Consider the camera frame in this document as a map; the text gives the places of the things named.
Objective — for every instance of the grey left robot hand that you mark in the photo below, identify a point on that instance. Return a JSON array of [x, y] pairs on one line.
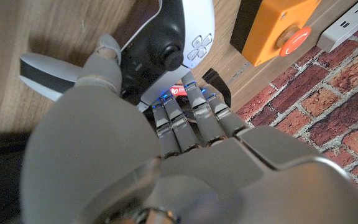
[[104, 155]]

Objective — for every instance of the black backpack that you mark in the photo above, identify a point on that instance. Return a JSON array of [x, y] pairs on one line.
[[219, 84]]

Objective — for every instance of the brick print backdrop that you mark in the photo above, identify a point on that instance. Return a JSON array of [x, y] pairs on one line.
[[322, 102]]

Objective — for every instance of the orange black button block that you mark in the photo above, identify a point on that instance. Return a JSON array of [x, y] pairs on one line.
[[269, 18]]

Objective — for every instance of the white black game controller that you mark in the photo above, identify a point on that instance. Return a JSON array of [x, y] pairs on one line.
[[197, 18]]

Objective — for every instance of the white power strip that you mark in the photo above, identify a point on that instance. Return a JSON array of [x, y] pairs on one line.
[[350, 21]]

